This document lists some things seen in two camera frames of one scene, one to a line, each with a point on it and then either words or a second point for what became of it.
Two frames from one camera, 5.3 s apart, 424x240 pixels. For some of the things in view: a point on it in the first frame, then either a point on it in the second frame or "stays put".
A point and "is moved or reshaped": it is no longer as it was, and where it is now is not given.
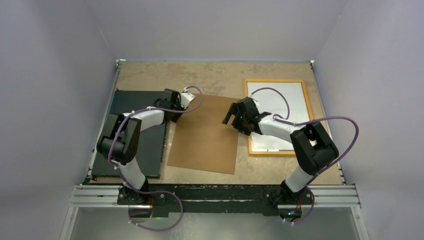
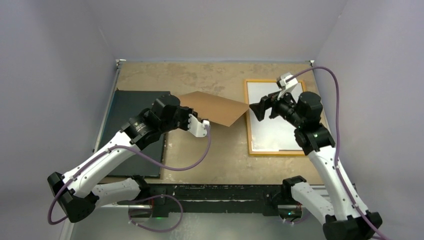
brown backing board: x=200 y=140 is moved or reshaped
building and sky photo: x=285 y=101 stays put
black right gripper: x=233 y=110 → x=271 y=101
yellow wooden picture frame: x=270 y=152 stays put
